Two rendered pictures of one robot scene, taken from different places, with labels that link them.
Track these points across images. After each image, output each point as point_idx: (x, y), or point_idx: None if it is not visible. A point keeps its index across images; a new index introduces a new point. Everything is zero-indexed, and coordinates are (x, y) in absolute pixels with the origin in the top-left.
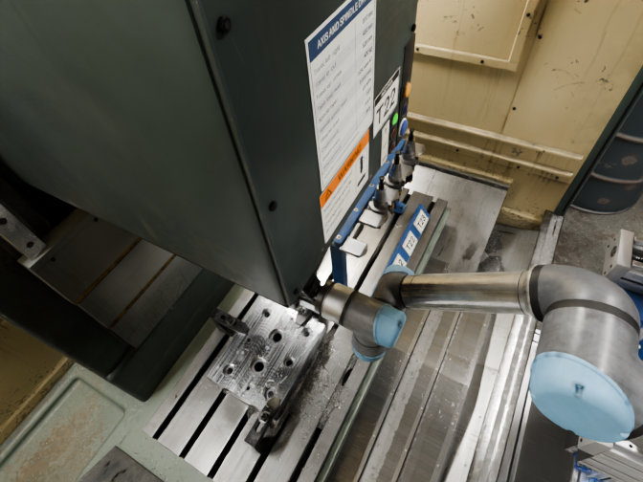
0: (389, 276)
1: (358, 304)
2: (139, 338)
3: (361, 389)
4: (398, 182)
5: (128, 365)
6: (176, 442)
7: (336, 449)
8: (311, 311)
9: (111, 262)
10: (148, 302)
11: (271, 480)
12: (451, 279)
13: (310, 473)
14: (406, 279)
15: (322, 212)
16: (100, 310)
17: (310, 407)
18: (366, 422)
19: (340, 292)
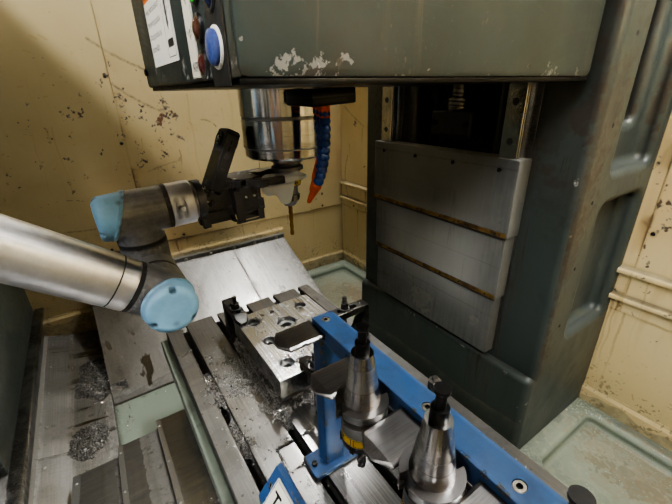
0: (173, 275)
1: (148, 186)
2: (382, 283)
3: (202, 429)
4: (409, 464)
5: (371, 291)
6: (283, 295)
7: (179, 383)
8: (307, 371)
9: (402, 200)
10: (402, 273)
11: (205, 331)
12: (45, 230)
13: (181, 352)
14: (137, 260)
15: (145, 13)
16: (380, 223)
17: (227, 369)
18: (186, 460)
19: (176, 183)
